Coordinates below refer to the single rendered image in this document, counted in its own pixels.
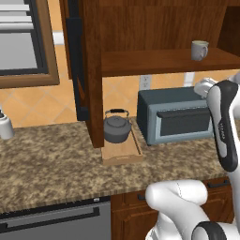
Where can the toaster oven glass door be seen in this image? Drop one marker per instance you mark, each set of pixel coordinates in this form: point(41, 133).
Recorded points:
point(184, 126)

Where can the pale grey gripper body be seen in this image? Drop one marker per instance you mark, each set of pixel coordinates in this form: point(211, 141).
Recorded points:
point(203, 86)

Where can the brown wooden base cabinet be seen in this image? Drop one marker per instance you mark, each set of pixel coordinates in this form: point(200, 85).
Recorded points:
point(131, 218)

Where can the brown wooden cabinet door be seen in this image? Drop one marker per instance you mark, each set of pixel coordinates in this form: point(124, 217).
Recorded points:
point(92, 78)

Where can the grey-white mug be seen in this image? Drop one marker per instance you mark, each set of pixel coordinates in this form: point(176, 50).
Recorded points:
point(198, 50)

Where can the grey dishwasher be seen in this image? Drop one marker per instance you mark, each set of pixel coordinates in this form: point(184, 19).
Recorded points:
point(56, 223)

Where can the light wooden tray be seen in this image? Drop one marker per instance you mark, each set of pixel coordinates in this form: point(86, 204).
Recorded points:
point(122, 154)

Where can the window with wooden frame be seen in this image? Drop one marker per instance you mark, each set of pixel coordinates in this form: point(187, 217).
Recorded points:
point(22, 40)

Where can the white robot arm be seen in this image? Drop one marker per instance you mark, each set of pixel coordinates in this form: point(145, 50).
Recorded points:
point(178, 203)

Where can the brown wooden wall cabinet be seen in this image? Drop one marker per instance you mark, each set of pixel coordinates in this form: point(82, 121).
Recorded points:
point(162, 34)

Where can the blue-grey toaster oven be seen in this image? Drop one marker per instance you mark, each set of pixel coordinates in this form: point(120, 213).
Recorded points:
point(150, 103)

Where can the white wall outlet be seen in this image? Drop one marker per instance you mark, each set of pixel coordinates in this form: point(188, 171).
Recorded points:
point(146, 82)
point(189, 79)

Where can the white and grey bottle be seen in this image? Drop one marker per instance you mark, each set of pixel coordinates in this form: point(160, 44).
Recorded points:
point(5, 127)

